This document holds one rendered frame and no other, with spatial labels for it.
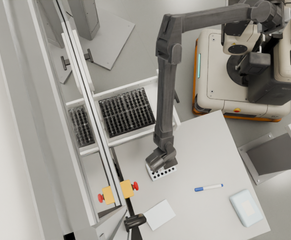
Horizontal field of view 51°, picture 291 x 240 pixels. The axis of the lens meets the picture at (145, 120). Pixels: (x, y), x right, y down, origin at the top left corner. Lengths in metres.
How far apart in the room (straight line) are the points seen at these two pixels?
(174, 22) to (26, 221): 0.84
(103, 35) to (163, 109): 1.52
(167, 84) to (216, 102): 1.08
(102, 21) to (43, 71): 2.35
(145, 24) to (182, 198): 1.61
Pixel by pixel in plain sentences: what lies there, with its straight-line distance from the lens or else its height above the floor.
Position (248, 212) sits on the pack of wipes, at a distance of 1.52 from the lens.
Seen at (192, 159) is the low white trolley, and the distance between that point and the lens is 1.51.
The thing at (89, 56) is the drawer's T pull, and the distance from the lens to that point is 1.49.
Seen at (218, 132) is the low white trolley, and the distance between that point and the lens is 1.57.
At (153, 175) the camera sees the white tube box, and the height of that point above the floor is 0.80.
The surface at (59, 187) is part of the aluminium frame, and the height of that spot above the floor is 1.98.
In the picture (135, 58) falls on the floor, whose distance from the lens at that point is 2.49.
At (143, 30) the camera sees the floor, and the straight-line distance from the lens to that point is 2.61.
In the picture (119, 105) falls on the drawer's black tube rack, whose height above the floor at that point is 0.90.
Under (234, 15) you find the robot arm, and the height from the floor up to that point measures 1.29.
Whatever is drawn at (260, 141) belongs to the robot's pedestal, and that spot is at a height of 0.02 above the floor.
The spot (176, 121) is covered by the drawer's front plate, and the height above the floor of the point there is 0.93.
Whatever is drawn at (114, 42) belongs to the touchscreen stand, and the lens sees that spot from 2.52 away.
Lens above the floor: 2.23
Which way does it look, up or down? 75 degrees down
